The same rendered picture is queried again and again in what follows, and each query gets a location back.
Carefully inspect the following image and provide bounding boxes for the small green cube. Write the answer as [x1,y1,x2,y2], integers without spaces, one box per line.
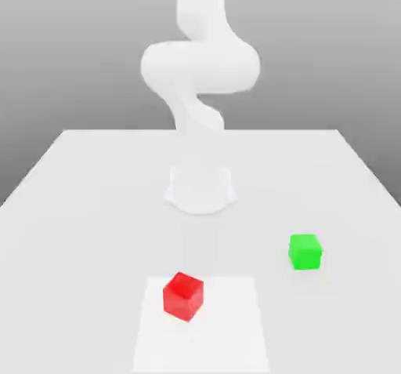
[287,233,323,271]

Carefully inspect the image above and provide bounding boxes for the small red cube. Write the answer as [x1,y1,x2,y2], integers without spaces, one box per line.
[162,271,205,323]

